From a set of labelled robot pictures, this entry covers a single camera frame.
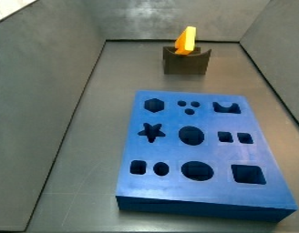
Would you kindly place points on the yellow double-square block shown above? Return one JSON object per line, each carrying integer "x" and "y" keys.
{"x": 184, "y": 43}

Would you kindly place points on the blue shape-sorting board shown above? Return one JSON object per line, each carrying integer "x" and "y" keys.
{"x": 196, "y": 159}

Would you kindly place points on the black curved stand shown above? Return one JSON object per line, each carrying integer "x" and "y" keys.
{"x": 191, "y": 64}

